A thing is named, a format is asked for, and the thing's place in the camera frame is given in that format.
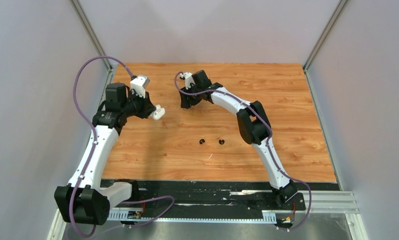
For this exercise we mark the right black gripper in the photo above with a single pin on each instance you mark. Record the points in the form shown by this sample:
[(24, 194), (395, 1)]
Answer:
[(187, 101)]

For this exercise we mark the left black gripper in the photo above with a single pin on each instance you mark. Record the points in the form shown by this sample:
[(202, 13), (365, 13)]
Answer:
[(147, 107)]

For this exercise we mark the white earbud charging case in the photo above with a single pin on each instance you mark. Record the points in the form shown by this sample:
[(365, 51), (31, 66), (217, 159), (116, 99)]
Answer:
[(158, 113)]

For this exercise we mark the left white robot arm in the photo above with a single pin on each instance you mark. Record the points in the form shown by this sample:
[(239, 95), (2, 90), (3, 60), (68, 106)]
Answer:
[(82, 201)]

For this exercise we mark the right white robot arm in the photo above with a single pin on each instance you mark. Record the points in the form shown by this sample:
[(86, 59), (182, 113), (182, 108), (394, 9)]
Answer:
[(253, 125)]

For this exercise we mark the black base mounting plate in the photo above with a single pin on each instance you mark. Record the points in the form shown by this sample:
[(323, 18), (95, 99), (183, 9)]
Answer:
[(214, 195)]

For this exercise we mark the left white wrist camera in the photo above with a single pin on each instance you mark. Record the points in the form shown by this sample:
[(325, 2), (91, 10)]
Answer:
[(138, 85)]

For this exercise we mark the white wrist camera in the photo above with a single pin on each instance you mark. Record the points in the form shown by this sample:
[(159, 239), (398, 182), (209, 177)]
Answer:
[(188, 79), (138, 85)]

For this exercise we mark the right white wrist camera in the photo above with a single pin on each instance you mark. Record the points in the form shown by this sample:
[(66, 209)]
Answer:
[(188, 79)]

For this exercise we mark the grey slotted cable duct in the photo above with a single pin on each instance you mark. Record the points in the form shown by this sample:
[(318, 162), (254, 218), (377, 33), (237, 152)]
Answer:
[(180, 216)]

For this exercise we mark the aluminium frame rail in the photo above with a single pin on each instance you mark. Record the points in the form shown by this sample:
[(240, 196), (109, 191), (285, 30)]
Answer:
[(318, 202)]

